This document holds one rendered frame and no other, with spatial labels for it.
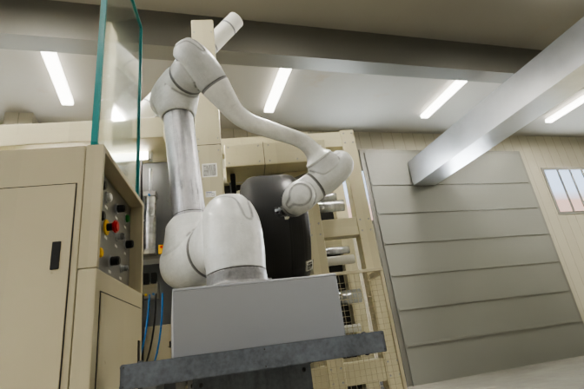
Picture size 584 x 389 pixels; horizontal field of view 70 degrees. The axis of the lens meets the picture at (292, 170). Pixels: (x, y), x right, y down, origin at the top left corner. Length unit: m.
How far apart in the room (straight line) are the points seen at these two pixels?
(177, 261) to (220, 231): 0.20
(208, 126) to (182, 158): 0.91
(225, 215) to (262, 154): 1.41
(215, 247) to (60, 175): 0.54
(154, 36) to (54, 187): 2.92
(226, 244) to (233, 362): 0.32
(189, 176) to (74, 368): 0.58
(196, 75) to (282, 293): 0.77
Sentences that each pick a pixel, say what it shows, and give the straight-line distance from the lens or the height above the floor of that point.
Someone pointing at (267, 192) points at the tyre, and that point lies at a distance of 1.91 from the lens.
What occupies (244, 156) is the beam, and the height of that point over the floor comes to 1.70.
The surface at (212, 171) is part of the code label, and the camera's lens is 2.14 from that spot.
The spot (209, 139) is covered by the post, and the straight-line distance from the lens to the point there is 2.22.
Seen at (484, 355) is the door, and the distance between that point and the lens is 6.67.
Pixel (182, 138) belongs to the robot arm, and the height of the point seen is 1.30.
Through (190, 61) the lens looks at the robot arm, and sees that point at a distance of 1.41.
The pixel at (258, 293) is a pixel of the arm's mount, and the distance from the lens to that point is 0.95.
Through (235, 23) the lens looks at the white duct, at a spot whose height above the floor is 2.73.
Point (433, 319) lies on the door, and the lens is 6.28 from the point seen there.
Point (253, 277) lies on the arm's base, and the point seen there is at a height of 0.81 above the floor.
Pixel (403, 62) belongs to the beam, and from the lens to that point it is 4.75.
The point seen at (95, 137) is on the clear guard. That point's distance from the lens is 1.39.
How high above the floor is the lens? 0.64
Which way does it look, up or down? 23 degrees up
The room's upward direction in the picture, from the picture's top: 8 degrees counter-clockwise
